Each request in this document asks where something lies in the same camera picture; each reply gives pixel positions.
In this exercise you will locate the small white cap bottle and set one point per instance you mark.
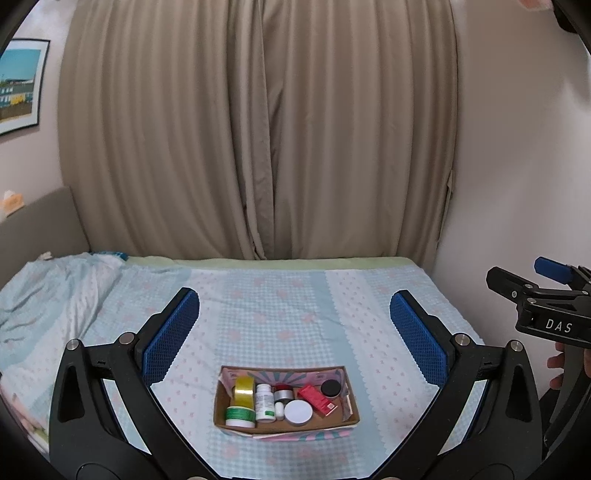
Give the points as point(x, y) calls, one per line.
point(280, 410)

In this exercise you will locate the grey headboard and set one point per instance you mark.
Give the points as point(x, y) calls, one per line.
point(41, 230)

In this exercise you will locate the white jar with black lid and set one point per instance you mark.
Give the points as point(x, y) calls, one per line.
point(329, 387)

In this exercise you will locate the beige curtain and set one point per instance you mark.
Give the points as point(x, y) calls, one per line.
point(184, 115)

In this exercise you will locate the small jar with red lid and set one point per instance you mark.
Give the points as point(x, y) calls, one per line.
point(283, 394)

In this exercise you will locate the cardboard box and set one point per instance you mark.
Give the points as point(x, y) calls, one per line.
point(340, 408)

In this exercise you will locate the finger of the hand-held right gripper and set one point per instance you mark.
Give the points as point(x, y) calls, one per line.
point(508, 281)
point(551, 268)

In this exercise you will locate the white plastic bottle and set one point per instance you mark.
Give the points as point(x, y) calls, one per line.
point(264, 404)

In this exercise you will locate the round white jar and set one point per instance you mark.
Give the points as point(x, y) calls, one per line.
point(298, 411)

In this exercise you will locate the blue patterned cloth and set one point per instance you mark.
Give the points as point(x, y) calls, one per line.
point(108, 254)

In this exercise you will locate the red carton box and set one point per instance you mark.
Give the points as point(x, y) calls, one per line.
point(316, 399)

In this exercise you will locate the pink patterned cloth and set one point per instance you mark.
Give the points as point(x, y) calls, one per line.
point(23, 415)

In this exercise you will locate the green jar with white lid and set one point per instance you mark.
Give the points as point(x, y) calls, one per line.
point(240, 415)

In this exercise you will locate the yellow tape roll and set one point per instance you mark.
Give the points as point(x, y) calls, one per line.
point(244, 390)

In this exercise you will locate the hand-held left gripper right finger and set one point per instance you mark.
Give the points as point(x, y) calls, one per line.
point(418, 337)

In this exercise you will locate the light green bed sheet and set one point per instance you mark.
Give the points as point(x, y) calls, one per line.
point(277, 264)

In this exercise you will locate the framed wall picture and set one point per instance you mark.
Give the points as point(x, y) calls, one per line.
point(18, 87)

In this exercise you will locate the person's right hand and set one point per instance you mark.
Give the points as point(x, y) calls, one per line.
point(556, 369)

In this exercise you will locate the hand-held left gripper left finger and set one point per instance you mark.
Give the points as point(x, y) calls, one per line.
point(168, 337)

